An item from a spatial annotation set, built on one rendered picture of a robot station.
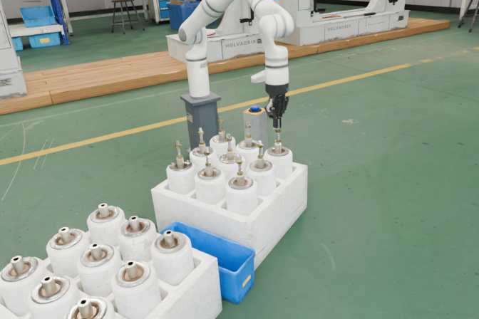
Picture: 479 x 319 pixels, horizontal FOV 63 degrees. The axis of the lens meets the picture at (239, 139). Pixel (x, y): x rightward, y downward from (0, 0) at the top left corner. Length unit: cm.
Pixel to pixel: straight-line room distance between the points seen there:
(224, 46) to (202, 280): 269
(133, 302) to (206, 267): 20
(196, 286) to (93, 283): 23
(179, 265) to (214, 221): 28
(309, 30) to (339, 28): 38
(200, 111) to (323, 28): 250
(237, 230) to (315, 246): 30
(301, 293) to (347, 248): 25
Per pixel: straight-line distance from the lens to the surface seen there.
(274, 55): 119
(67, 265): 106
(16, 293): 102
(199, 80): 174
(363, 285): 122
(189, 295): 97
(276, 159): 130
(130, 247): 102
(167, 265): 95
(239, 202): 114
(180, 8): 575
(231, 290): 112
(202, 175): 122
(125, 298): 90
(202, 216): 122
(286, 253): 129
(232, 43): 349
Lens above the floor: 85
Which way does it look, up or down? 24 degrees down
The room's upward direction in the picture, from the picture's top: 4 degrees counter-clockwise
